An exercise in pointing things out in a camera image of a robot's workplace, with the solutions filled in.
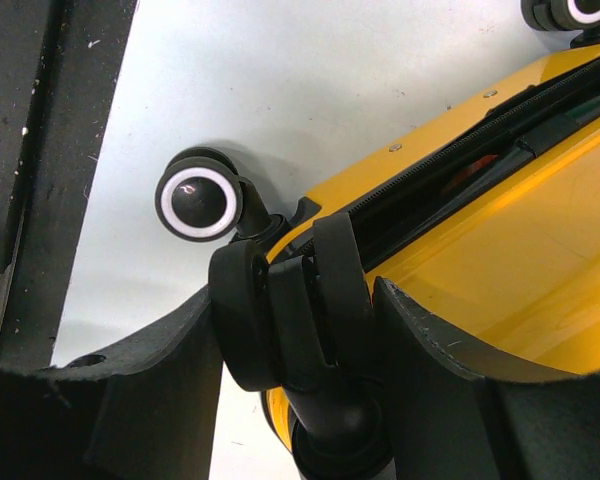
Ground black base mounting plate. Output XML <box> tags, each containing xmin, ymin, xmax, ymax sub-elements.
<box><xmin>0</xmin><ymin>1</ymin><xmax>138</xmax><ymax>369</ymax></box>

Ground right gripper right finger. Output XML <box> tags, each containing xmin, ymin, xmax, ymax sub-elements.
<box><xmin>373</xmin><ymin>278</ymin><xmax>588</xmax><ymax>479</ymax></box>

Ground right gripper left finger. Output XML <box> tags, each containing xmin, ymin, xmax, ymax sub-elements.
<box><xmin>44</xmin><ymin>288</ymin><xmax>222</xmax><ymax>479</ymax></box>

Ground yellow Pikachu hard-shell suitcase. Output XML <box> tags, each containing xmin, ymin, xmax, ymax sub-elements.
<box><xmin>155</xmin><ymin>1</ymin><xmax>600</xmax><ymax>479</ymax></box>

